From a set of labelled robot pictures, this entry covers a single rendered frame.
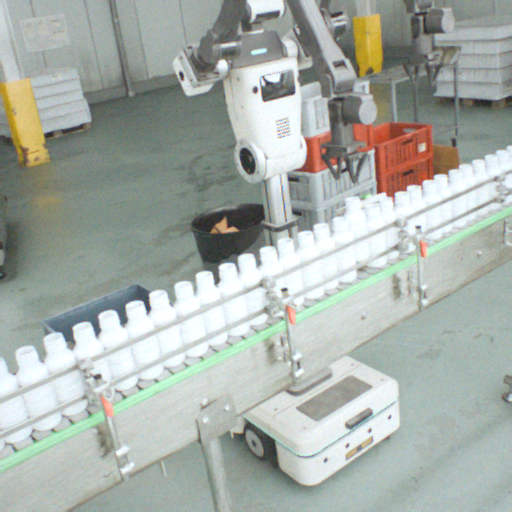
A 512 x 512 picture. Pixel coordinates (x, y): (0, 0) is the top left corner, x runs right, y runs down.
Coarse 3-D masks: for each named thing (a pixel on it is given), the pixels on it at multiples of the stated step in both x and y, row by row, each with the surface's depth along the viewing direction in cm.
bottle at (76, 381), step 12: (48, 336) 124; (60, 336) 124; (48, 348) 122; (60, 348) 123; (48, 360) 123; (60, 360) 123; (72, 360) 124; (72, 372) 124; (60, 384) 124; (72, 384) 125; (60, 396) 125; (72, 396) 125; (72, 408) 126; (84, 408) 128
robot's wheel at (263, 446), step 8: (248, 424) 255; (248, 432) 255; (256, 432) 250; (248, 440) 258; (256, 440) 252; (264, 440) 248; (272, 440) 250; (256, 448) 254; (264, 448) 249; (272, 448) 250; (256, 456) 257; (264, 456) 251; (272, 456) 254
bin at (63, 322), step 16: (128, 288) 195; (144, 288) 193; (96, 304) 190; (112, 304) 193; (144, 304) 197; (48, 320) 182; (64, 320) 185; (80, 320) 188; (96, 320) 191; (128, 320) 198; (64, 336) 186; (160, 464) 154
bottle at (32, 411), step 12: (24, 348) 121; (24, 360) 118; (36, 360) 120; (24, 372) 119; (36, 372) 119; (48, 372) 122; (24, 384) 119; (48, 384) 121; (24, 396) 120; (36, 396) 120; (48, 396) 121; (36, 408) 121; (48, 408) 122; (48, 420) 122; (60, 420) 125
